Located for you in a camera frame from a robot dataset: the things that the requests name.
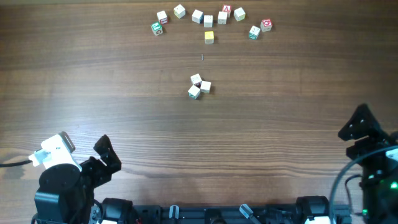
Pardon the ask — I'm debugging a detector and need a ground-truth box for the white block green side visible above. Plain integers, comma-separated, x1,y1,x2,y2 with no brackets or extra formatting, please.
188,85,201,100

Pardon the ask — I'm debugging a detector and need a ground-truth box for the wooden block red letter side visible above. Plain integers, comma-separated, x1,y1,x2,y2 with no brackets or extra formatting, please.
190,73,202,88

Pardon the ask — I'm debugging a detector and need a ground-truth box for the white patterned wooden block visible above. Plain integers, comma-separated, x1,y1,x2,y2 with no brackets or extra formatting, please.
200,81,211,93

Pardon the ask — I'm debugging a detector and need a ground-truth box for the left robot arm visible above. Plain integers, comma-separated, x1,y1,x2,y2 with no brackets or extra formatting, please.
29,132,140,223

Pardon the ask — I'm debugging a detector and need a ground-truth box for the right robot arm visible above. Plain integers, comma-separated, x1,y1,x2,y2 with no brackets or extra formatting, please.
296,104,397,223

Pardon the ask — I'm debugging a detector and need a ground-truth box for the green letter wooden block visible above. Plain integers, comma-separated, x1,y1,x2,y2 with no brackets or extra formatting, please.
151,22,163,36

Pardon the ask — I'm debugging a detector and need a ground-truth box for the red letter O block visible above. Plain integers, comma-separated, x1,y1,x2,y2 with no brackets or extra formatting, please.
261,19,273,32

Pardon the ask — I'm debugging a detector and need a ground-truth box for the white block red side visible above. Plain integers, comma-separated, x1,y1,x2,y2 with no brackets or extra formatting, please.
157,11,169,24

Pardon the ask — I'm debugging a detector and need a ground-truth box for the white block green trim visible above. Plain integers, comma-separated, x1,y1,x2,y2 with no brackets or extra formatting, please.
248,26,261,40

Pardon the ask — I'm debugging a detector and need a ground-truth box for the yellow top wooden block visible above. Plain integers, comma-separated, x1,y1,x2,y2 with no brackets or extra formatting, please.
205,31,215,44

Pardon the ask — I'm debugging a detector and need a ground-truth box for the white block yellow edge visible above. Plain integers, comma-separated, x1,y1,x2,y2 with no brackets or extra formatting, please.
174,4,186,19

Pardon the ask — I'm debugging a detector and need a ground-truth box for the white block blue side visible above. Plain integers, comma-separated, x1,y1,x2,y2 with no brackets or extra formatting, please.
192,9,204,24

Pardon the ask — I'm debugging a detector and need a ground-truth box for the plain white letter block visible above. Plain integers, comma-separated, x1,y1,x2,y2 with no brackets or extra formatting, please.
203,15,213,28

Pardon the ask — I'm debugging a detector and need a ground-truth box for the white block yellow side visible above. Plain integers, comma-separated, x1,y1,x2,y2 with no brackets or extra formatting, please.
234,7,246,22

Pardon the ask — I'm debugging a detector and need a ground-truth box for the white wooden block centre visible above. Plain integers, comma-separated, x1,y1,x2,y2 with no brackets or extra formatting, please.
218,11,228,24

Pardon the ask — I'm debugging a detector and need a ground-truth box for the red letter A block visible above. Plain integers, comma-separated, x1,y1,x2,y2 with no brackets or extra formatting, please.
222,4,231,17

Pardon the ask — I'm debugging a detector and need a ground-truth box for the right black cable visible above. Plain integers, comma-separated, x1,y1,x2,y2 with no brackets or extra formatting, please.
328,144,398,218

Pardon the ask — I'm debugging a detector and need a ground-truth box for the black cable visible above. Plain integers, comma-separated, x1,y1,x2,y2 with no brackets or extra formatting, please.
0,159,34,168
328,144,398,218

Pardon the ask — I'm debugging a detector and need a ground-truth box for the left black cable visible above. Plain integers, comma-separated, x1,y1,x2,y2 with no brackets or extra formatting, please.
0,159,34,168

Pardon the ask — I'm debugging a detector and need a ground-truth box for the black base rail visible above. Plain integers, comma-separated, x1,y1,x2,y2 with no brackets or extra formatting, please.
90,203,352,224

